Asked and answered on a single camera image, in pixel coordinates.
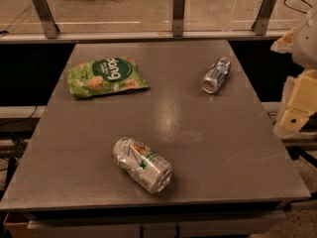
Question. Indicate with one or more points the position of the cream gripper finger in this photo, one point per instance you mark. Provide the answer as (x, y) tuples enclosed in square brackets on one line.
[(298, 102), (284, 44)]

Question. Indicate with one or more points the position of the crushed white 7up can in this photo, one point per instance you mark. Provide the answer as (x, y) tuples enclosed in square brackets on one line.
[(143, 164)]

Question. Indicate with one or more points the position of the green chip bag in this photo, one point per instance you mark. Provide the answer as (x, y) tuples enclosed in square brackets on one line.
[(105, 76)]

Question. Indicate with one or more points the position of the cardboard box under table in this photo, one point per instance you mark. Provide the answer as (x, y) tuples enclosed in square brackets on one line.
[(17, 225)]

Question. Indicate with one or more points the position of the middle metal railing bracket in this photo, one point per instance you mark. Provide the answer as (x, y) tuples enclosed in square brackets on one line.
[(178, 8)]

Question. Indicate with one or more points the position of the left metal railing bracket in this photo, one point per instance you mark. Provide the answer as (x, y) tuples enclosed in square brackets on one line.
[(51, 29)]

